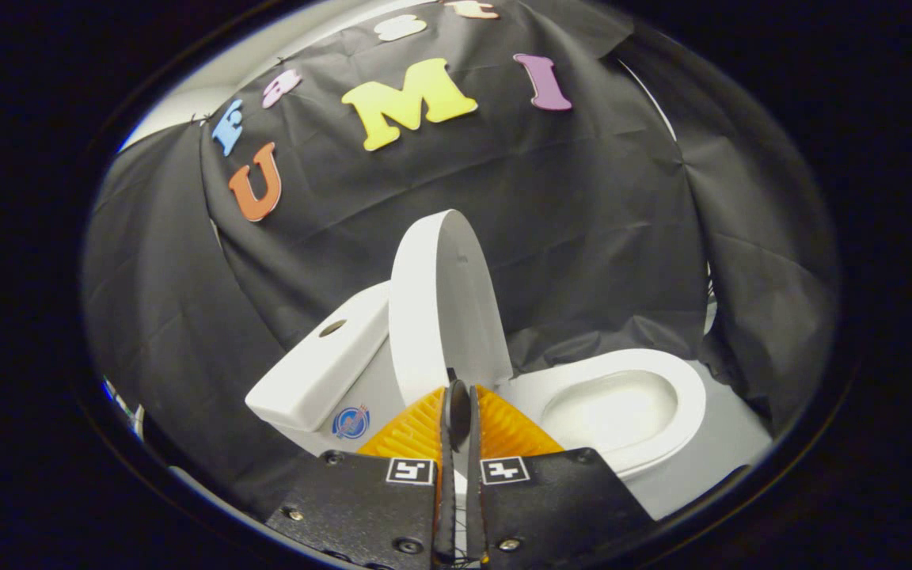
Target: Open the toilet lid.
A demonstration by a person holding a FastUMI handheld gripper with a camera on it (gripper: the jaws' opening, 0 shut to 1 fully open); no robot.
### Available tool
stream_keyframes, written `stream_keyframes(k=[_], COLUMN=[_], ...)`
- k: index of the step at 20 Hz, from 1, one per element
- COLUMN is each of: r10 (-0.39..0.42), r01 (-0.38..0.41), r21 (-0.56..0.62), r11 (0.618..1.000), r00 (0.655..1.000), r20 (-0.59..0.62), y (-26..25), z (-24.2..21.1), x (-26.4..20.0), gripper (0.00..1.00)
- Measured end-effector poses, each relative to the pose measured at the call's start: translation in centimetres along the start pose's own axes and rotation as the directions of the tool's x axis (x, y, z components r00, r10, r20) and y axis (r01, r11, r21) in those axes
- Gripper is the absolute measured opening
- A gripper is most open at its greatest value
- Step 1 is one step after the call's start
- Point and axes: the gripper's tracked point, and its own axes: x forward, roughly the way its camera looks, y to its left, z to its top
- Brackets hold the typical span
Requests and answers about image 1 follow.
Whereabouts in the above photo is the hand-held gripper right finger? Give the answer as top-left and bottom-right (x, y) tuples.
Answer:
(464, 384), (655, 567)

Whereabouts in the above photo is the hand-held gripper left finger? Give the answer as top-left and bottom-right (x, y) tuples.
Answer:
(266, 384), (457, 567)

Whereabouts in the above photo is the black round lid tab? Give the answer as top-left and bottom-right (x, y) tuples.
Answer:
(446, 378), (473, 433)

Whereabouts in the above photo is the white toilet lid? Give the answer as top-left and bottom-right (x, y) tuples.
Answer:
(389, 210), (514, 409)

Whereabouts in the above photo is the black backdrop cloth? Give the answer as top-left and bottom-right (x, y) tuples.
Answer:
(82, 0), (841, 515)

